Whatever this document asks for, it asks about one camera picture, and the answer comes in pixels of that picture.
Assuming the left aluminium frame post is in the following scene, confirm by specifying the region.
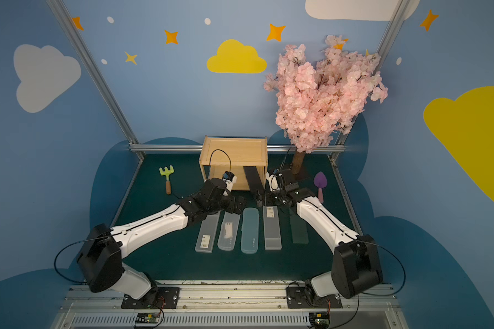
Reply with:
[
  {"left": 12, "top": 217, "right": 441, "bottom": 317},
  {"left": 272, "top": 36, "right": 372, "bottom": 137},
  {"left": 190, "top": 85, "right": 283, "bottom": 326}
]
[{"left": 46, "top": 0, "right": 139, "bottom": 146}]

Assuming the teal pencil case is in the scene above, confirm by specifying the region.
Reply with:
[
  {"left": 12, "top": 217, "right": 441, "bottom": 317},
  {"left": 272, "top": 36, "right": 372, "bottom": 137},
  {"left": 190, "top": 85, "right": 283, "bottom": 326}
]
[{"left": 240, "top": 208, "right": 259, "bottom": 254}]

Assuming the right aluminium frame post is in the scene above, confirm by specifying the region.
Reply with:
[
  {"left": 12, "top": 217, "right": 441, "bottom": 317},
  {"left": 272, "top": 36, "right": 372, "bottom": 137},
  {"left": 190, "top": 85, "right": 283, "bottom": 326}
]
[{"left": 329, "top": 0, "right": 412, "bottom": 162}]

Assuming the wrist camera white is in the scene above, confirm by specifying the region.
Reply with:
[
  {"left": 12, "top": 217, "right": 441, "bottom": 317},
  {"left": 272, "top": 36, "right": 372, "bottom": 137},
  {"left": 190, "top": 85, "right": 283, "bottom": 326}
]
[
  {"left": 222, "top": 171, "right": 237, "bottom": 193},
  {"left": 266, "top": 169, "right": 280, "bottom": 192}
]

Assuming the green toy rake wooden handle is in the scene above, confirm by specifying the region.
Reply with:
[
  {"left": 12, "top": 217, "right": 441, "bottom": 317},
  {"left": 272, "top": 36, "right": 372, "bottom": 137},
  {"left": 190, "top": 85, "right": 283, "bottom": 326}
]
[{"left": 159, "top": 165, "right": 174, "bottom": 195}]

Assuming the frosted pencil case with label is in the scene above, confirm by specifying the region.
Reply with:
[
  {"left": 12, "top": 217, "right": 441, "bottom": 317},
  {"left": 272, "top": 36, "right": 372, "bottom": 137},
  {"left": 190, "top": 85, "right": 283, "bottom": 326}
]
[{"left": 195, "top": 211, "right": 220, "bottom": 254}]

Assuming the black pencil case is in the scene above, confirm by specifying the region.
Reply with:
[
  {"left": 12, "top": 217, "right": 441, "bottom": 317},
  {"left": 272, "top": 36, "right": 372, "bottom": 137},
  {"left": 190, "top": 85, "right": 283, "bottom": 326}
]
[{"left": 244, "top": 166, "right": 265, "bottom": 207}]

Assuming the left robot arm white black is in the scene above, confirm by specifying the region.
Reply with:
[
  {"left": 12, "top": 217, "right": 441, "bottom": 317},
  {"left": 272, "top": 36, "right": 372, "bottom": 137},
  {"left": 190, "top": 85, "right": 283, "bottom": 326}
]
[{"left": 77, "top": 171, "right": 245, "bottom": 307}]

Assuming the aluminium frame post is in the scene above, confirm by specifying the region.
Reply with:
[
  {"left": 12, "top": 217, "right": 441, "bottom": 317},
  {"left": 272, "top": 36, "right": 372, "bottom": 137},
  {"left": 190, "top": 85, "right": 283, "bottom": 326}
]
[
  {"left": 46, "top": 0, "right": 139, "bottom": 146},
  {"left": 329, "top": 0, "right": 412, "bottom": 162}
]

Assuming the clear rounded pencil case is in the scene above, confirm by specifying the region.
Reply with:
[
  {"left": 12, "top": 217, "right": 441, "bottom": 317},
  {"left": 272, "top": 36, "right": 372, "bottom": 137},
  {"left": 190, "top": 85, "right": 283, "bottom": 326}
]
[{"left": 218, "top": 212, "right": 241, "bottom": 251}]

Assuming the dark green pencil case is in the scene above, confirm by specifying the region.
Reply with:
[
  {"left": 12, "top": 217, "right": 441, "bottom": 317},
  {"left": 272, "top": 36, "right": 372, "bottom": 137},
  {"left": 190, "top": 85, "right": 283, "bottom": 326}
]
[{"left": 290, "top": 214, "right": 309, "bottom": 244}]

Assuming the tall frosted grey pencil case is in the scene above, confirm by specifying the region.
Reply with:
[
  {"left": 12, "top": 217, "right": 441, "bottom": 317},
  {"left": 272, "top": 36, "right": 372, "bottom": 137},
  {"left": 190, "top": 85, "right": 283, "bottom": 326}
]
[{"left": 262, "top": 206, "right": 282, "bottom": 250}]

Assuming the aluminium frame rail back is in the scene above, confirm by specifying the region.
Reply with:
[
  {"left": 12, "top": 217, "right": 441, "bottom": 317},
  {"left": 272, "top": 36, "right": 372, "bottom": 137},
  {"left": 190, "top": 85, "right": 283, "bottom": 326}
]
[{"left": 129, "top": 144, "right": 346, "bottom": 153}]

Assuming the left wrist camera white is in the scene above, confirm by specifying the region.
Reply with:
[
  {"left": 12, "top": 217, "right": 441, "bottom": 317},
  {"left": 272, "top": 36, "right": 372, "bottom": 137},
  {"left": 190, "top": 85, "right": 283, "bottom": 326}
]
[{"left": 222, "top": 171, "right": 237, "bottom": 193}]

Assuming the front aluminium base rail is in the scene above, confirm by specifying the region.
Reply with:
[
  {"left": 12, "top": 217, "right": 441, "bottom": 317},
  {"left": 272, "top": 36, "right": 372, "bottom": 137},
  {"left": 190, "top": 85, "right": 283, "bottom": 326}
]
[{"left": 52, "top": 280, "right": 408, "bottom": 328}]

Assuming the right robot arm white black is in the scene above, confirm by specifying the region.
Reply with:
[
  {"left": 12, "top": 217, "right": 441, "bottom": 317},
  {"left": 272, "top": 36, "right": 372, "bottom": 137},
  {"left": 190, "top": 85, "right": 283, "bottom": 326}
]
[{"left": 266, "top": 169, "right": 385, "bottom": 299}]

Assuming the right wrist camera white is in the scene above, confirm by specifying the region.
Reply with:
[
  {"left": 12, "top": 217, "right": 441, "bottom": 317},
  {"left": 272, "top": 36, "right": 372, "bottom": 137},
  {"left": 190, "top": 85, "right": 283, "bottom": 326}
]
[{"left": 266, "top": 169, "right": 280, "bottom": 192}]

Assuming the light wooden shelf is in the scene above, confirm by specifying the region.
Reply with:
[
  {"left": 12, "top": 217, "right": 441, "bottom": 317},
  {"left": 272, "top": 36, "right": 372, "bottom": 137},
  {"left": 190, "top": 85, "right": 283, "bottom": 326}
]
[{"left": 199, "top": 137, "right": 268, "bottom": 191}]

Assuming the pink cherry blossom tree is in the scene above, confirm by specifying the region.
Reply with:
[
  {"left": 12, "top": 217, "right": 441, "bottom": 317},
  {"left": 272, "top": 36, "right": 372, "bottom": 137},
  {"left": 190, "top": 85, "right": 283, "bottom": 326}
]
[{"left": 263, "top": 35, "right": 388, "bottom": 174}]

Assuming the purple toy trowel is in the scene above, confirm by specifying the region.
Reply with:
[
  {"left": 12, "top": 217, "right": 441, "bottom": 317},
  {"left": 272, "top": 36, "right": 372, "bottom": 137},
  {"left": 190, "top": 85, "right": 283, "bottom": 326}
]
[{"left": 314, "top": 171, "right": 327, "bottom": 204}]

